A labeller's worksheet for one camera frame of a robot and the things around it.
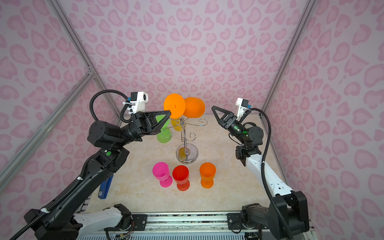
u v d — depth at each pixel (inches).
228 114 22.6
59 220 15.1
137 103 18.2
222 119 22.7
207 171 31.3
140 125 16.7
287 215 15.4
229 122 22.3
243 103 23.4
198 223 29.5
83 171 16.7
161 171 31.5
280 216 14.6
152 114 18.1
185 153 39.4
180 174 28.9
